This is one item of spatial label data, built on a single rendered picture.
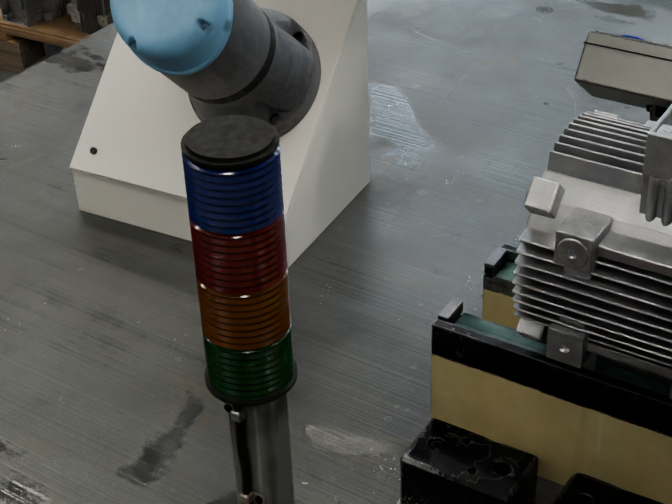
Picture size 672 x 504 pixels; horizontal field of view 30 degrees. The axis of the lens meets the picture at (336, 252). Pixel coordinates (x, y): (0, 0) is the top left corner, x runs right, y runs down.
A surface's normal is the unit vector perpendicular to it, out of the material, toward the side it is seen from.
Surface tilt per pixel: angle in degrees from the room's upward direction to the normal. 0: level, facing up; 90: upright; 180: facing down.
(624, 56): 53
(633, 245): 0
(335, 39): 44
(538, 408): 90
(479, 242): 0
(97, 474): 0
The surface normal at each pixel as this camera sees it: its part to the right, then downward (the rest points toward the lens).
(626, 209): -0.36, -0.33
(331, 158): 0.89, 0.24
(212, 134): -0.04, -0.83
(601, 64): -0.44, -0.11
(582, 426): -0.52, 0.50
